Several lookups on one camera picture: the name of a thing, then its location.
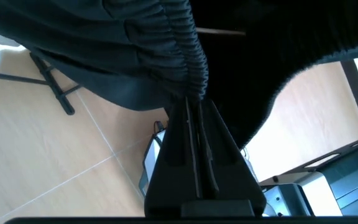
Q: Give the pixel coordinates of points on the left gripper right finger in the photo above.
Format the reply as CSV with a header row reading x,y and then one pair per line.
x,y
235,186

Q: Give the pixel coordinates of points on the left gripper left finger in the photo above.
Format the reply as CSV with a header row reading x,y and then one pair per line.
x,y
166,186

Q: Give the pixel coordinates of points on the black shorts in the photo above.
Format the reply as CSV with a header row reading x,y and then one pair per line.
x,y
104,46

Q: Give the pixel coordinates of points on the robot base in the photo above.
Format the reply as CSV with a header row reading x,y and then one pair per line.
x,y
322,193

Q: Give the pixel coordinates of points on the black clothes rack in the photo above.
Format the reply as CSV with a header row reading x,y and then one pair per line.
x,y
56,90

